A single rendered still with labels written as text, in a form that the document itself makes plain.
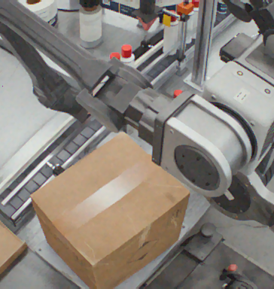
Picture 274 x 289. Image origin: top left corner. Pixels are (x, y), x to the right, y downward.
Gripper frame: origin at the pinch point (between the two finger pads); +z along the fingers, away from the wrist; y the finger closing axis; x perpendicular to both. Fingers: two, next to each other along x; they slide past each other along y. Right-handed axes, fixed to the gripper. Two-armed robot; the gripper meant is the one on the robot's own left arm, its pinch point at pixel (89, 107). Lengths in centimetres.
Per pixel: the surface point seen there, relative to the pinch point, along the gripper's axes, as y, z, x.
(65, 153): -1.2, -2.6, 15.5
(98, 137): -4.2, 7.0, 7.2
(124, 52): 0.5, 2.8, -20.5
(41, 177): -1.4, -10.3, 24.3
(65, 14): 53, 33, -25
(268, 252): -73, 102, 29
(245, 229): -53, 105, 26
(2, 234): -3.3, -21.8, 44.6
